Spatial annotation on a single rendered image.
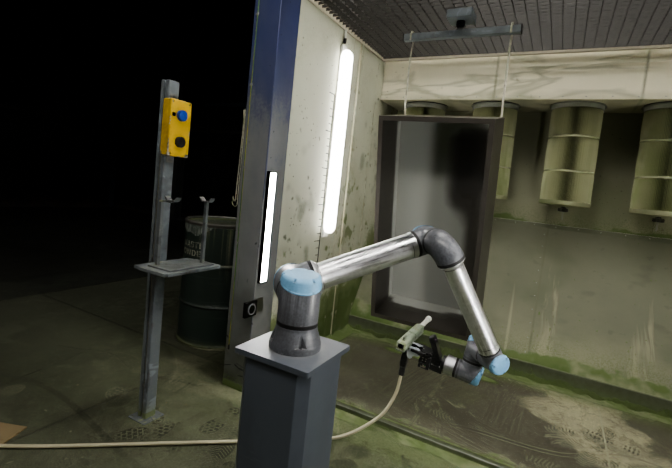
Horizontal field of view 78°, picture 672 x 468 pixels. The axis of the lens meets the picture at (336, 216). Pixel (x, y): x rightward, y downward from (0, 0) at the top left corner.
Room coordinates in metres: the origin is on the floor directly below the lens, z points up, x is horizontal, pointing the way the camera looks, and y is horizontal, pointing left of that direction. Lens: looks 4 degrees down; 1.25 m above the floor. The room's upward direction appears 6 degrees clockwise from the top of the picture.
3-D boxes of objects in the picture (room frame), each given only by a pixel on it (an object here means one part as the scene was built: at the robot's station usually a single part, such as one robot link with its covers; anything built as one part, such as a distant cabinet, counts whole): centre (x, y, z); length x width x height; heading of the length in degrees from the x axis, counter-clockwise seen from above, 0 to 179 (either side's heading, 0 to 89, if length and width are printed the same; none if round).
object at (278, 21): (2.42, 0.44, 1.14); 0.18 x 0.18 x 2.29; 62
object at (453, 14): (2.48, -0.59, 2.27); 0.14 x 0.14 x 0.05; 62
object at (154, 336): (1.99, 0.83, 0.82); 0.06 x 0.06 x 1.64; 62
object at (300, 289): (1.50, 0.10, 0.83); 0.17 x 0.15 x 0.18; 14
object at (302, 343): (1.49, 0.10, 0.69); 0.19 x 0.19 x 0.10
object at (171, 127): (1.97, 0.78, 1.42); 0.12 x 0.06 x 0.26; 152
